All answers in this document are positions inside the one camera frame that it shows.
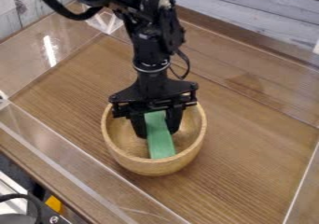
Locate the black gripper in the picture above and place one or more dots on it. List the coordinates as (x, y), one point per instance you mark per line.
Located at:
(154, 93)

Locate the green rectangular block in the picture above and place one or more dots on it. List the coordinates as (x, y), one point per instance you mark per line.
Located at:
(160, 138)

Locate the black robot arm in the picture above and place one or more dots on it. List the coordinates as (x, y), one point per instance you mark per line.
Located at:
(157, 34)

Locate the brown wooden bowl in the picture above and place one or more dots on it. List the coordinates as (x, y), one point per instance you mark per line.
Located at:
(130, 150)

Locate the black device with yellow label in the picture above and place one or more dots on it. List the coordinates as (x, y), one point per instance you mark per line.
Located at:
(47, 209)

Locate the clear acrylic tray wall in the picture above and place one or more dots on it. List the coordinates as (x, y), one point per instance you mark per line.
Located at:
(89, 187)

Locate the clear acrylic corner bracket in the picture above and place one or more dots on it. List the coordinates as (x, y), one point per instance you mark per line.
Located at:
(106, 22)

